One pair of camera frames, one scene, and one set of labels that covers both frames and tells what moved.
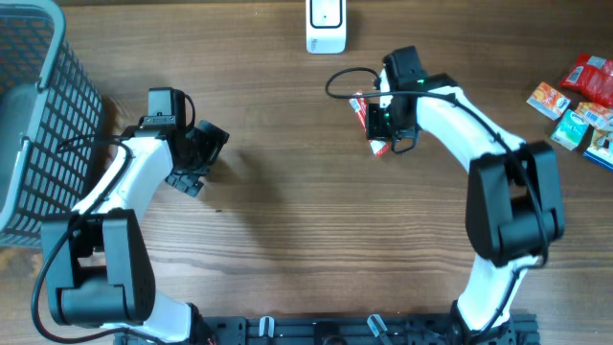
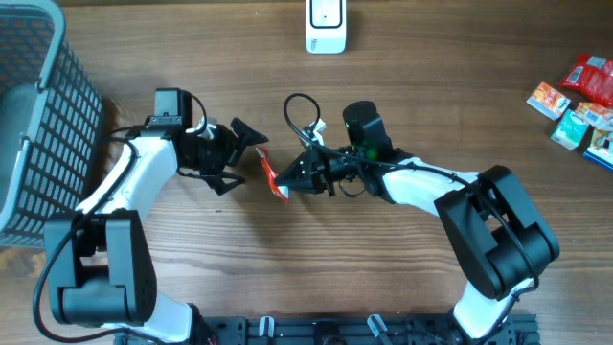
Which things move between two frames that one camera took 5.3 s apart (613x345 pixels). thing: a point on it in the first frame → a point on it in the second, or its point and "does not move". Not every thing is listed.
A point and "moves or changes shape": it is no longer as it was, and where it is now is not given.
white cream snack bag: [601, 147] does not move
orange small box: [548, 101] does not move
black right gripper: [375, 128] → [312, 180]
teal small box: [569, 129] does not move
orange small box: [600, 117] does not move
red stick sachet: [360, 107] moves or changes shape
